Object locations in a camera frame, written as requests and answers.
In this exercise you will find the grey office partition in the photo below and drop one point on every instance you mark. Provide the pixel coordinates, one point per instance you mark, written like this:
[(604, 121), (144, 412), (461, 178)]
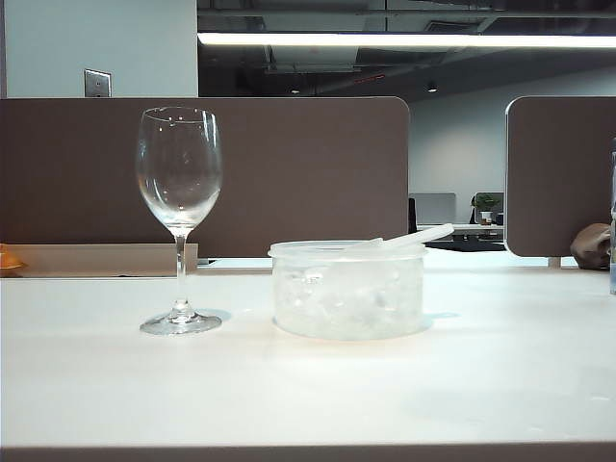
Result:
[(433, 208)]

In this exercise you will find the narrow brown desk partition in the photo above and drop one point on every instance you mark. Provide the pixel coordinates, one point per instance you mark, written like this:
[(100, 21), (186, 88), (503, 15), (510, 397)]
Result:
[(553, 192)]

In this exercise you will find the wide brown desk partition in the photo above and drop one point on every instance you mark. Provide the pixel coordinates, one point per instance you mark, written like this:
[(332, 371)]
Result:
[(313, 168)]

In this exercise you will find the black ceiling spot lamp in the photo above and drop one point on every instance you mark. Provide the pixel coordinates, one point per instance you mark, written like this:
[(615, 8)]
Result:
[(432, 87)]

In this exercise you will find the white office desk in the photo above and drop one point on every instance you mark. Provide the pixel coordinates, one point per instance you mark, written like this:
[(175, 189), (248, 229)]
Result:
[(476, 230)]

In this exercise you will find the beige wooden ledge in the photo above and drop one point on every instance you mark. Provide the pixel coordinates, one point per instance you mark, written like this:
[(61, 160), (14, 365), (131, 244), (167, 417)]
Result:
[(96, 260)]

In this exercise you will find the ice cubes pile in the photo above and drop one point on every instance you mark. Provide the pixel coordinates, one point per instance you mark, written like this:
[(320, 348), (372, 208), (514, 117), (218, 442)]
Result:
[(308, 300)]

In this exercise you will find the brown crumpled bag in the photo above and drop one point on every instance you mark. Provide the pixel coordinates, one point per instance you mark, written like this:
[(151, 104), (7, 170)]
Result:
[(589, 245)]

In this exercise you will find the white plastic ice shovel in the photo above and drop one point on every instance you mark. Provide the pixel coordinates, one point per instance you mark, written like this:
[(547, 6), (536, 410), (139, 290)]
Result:
[(418, 237)]

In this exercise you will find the metal wall switch plate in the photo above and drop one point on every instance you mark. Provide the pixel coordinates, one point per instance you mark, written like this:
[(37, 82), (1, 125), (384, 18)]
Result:
[(97, 83)]

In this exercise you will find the clear wine glass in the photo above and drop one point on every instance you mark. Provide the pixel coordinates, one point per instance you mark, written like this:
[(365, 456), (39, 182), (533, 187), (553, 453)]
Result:
[(179, 269)]

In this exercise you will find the green potted plant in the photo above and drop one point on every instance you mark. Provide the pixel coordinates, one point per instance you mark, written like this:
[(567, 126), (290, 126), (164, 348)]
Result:
[(486, 203)]

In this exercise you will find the clear round plastic container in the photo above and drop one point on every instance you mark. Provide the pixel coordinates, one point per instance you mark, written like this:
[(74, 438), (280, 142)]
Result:
[(298, 250)]

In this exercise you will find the long ceiling light strip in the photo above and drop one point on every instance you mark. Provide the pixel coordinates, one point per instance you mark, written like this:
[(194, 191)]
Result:
[(385, 40)]

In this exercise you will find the orange object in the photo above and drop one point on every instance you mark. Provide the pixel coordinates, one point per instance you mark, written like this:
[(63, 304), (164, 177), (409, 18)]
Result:
[(8, 259)]

